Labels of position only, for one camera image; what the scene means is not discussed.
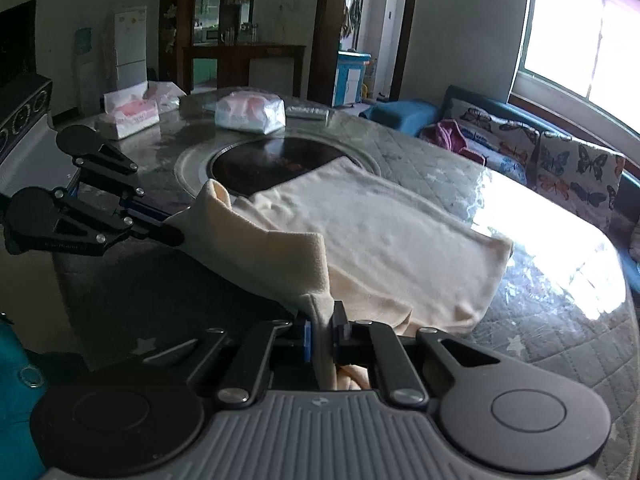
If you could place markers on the flat butterfly print cushion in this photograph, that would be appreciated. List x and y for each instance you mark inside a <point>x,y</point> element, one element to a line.
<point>508,146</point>

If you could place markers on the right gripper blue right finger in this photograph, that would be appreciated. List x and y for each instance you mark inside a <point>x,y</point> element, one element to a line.
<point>343,345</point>

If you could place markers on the light blue small cabinet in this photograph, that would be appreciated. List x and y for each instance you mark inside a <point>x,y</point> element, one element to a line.
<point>350,69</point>

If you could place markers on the grey remote control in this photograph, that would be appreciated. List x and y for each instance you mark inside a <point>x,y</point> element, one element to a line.
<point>316,114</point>

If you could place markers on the right teal jacket forearm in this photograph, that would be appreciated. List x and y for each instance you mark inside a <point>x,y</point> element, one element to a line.
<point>22,386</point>

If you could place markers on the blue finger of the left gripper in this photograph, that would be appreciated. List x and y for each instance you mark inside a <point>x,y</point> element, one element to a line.
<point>164,234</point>
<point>143,211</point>

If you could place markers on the upright butterfly print cushion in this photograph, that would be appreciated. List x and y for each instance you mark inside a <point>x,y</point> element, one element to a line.
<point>579,176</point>

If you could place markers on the blue corner sofa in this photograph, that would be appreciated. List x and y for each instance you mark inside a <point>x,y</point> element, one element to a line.
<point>411,116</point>

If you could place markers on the white refrigerator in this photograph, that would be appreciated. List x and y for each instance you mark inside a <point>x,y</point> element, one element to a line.
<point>129,47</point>

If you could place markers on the pink white tissue pack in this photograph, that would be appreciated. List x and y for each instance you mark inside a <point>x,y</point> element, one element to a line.
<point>250,111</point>

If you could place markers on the cream long-sleeve shirt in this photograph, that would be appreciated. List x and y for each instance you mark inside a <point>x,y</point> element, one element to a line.
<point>340,233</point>

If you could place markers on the pink tissue box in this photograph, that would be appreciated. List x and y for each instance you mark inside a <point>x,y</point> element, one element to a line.
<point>128,119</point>

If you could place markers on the round black stove inset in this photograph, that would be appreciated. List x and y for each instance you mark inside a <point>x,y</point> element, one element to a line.
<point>245,165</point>

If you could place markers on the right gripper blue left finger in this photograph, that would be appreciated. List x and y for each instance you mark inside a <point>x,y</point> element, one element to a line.
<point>307,340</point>

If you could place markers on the window with green frame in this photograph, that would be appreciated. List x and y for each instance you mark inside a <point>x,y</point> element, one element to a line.
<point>589,48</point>

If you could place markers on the dark wooden sideboard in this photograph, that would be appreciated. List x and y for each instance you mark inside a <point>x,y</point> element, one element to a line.
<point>233,47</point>

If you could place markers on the magenta crumpled garment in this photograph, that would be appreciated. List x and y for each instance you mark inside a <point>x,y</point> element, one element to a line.
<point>447,135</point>

